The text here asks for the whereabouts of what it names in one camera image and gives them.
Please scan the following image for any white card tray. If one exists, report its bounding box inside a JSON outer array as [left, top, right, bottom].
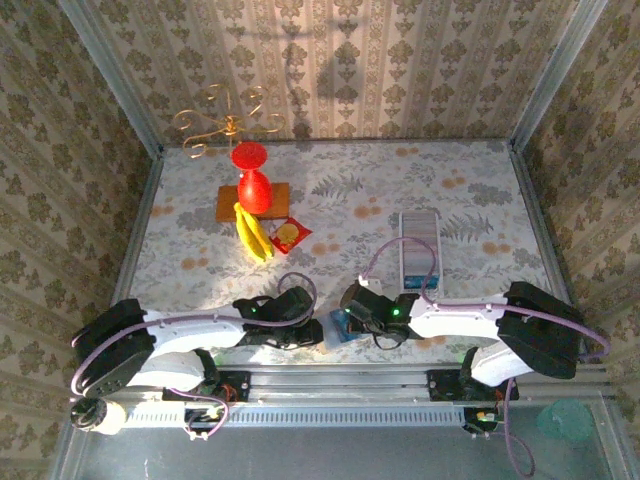
[[398, 209, 445, 295]]

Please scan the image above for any row of standing credit cards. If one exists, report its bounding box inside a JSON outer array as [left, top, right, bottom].
[[403, 213, 441, 276]]

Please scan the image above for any yellow banana bunch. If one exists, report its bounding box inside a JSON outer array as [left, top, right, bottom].
[[232, 201, 276, 264]]

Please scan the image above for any red snack packet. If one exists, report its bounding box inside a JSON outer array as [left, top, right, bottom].
[[268, 216, 314, 255]]

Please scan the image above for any brown wooden board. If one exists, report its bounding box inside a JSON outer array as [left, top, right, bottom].
[[215, 182, 292, 222]]

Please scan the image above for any red goblet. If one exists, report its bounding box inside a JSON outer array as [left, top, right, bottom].
[[229, 141, 275, 216]]

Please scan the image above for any floral fern print tablecloth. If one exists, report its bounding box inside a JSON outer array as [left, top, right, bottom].
[[112, 139, 576, 364]]

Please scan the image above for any white bottle black cap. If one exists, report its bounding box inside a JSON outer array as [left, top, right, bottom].
[[69, 394, 129, 436]]

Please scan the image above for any teal plastic cup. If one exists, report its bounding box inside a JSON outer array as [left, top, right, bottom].
[[537, 397, 596, 444]]

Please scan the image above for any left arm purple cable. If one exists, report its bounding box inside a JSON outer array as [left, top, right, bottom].
[[69, 272, 319, 444]]

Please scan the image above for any aluminium mounting rail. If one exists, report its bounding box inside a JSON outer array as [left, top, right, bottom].
[[74, 362, 616, 401]]

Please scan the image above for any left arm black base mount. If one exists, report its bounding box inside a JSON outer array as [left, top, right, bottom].
[[162, 369, 251, 404]]

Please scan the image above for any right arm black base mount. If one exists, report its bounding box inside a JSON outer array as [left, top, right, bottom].
[[427, 368, 520, 402]]

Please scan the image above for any white slotted cable duct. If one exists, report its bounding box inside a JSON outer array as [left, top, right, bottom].
[[122, 402, 466, 429]]

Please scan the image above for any aluminium table side rail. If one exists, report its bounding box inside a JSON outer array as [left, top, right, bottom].
[[507, 142, 594, 364], [94, 152, 166, 364]]

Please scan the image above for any gold wire scroll stand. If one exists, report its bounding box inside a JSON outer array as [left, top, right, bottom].
[[172, 83, 287, 159]]

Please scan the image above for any aluminium frame post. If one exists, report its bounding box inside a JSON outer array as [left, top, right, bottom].
[[508, 0, 611, 151], [57, 0, 166, 159]]

